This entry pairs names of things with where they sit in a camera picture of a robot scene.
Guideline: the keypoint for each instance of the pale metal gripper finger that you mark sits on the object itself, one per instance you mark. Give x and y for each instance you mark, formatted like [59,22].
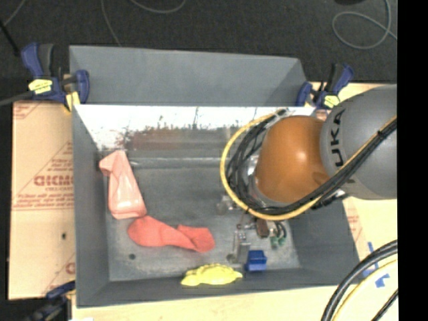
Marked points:
[239,237]
[243,251]

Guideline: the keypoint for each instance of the brown cardboard board red print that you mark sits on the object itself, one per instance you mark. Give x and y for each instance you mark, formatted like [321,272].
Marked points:
[40,179]

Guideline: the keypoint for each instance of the red-orange cloth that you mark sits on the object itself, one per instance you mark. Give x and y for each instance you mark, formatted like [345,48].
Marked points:
[167,234]

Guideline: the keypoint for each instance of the small blue box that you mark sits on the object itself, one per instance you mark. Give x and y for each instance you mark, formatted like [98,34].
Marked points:
[256,260]

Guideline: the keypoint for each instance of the grey metal bin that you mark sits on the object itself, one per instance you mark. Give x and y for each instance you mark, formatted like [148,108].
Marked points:
[187,79]

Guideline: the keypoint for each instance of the yellow crumpled cloth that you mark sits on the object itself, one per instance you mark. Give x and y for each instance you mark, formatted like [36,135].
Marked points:
[210,275]

